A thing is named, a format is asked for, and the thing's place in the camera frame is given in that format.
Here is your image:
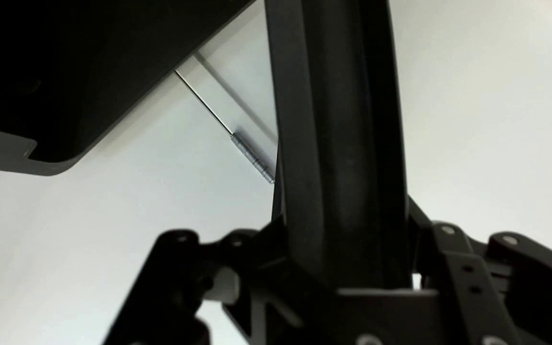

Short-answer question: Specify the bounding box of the big black trash bin body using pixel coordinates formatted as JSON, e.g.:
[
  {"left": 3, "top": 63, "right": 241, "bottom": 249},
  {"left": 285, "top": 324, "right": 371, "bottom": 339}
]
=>
[{"left": 0, "top": 0, "right": 256, "bottom": 178}]

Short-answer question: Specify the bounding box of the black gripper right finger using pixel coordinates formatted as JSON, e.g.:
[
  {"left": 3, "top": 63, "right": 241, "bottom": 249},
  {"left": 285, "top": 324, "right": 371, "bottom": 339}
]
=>
[{"left": 408, "top": 218, "right": 552, "bottom": 345}]

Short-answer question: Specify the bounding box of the metal door frame strip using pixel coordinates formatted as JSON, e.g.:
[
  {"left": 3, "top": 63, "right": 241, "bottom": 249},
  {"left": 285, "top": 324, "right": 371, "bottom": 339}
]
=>
[{"left": 170, "top": 50, "right": 279, "bottom": 186}]

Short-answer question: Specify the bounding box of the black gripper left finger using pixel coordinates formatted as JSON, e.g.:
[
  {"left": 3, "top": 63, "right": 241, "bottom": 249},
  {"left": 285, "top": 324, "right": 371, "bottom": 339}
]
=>
[{"left": 101, "top": 222, "right": 339, "bottom": 345}]

